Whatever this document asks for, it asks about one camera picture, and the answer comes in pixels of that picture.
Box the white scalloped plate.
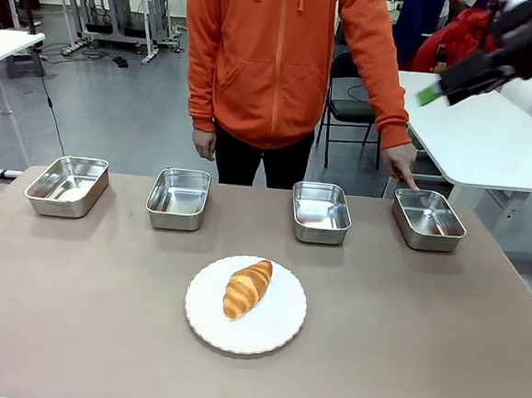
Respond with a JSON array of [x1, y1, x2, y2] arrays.
[[180, 250, 311, 360]]

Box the person's left hand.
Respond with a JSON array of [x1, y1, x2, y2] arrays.
[[378, 140, 424, 193]]

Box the person in orange hoodie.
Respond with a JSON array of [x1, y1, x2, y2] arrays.
[[172, 0, 424, 200]]

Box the black folding chair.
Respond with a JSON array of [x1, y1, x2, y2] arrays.
[[313, 49, 389, 173]]

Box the white desk with metal legs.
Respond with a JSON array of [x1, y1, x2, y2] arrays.
[[0, 28, 47, 169]]

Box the person's right hand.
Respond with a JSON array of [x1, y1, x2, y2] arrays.
[[190, 127, 219, 162]]

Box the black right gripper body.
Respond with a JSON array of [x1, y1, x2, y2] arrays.
[[436, 0, 532, 114]]

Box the red jacket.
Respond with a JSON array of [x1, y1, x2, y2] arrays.
[[411, 3, 501, 80]]

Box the rectangular steel container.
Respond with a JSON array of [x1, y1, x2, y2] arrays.
[[21, 152, 111, 222], [143, 165, 213, 234], [288, 179, 356, 247], [389, 186, 471, 256]]

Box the golden brown croissant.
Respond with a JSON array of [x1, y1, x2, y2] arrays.
[[221, 256, 275, 324]]

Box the white side table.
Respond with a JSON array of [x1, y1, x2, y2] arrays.
[[386, 51, 532, 221]]

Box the black floor cable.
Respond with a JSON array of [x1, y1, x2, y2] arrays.
[[23, 49, 74, 157]]

